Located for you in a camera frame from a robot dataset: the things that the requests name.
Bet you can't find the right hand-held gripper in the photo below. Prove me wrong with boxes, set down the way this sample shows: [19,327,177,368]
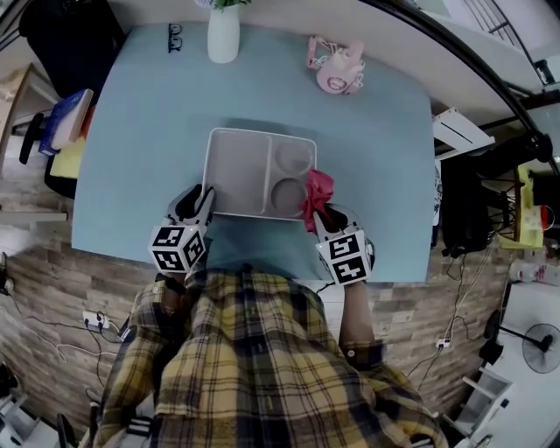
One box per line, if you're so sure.
[312,203,376,287]

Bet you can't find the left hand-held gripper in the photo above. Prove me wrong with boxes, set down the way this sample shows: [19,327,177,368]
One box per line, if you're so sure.
[147,183,217,275]

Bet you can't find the red cloth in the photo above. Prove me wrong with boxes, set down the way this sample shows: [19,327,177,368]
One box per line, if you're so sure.
[299,168,336,235]

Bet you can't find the grey compartment tray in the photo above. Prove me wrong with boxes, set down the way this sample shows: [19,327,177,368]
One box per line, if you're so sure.
[201,127,319,221]

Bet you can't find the person's left forearm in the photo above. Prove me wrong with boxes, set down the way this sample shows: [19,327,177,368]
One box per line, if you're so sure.
[159,273,189,320]

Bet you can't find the person's right forearm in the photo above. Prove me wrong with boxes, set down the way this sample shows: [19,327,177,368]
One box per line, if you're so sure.
[339,282,377,351]

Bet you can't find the floral cushion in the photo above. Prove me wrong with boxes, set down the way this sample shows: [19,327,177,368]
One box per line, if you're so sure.
[433,159,443,227]

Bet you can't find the black backpack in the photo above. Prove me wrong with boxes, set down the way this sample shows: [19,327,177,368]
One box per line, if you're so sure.
[440,168,491,259]

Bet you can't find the yellow pad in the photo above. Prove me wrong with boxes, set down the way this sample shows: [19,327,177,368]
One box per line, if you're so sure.
[51,137,87,179]

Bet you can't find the orange folder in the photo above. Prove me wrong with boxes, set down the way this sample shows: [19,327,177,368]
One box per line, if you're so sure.
[80,107,95,141]

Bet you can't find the thick blue book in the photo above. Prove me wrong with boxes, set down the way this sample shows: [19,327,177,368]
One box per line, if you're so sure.
[38,88,95,157]

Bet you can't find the white vase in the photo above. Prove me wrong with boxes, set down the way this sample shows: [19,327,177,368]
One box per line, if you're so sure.
[206,3,242,65]

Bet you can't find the yellow plaid shirt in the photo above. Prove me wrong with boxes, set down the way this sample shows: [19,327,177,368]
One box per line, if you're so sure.
[94,266,450,448]

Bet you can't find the black office chair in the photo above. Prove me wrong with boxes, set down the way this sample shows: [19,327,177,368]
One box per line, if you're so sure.
[19,112,78,200]

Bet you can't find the yellow-green paper bag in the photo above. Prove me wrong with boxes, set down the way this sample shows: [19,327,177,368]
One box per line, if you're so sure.
[496,164,546,250]

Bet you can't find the white pink-print packet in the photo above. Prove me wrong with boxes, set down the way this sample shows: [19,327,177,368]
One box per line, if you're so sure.
[509,260,550,285]

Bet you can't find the large black bag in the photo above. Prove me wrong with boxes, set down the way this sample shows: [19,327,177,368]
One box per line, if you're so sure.
[19,0,128,100]

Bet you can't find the red container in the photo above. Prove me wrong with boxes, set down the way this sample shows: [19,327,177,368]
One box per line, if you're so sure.
[540,204,560,231]

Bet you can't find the black curved railing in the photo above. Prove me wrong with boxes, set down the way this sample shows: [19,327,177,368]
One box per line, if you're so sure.
[362,0,560,174]

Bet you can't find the white open shelf unit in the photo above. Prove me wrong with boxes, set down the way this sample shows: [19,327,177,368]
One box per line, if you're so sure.
[463,367,513,421]

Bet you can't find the black standing fan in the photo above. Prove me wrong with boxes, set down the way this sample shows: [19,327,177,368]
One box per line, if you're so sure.
[483,308,560,375]

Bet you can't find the black metal rack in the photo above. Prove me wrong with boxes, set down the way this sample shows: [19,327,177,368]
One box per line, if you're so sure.
[463,0,552,87]

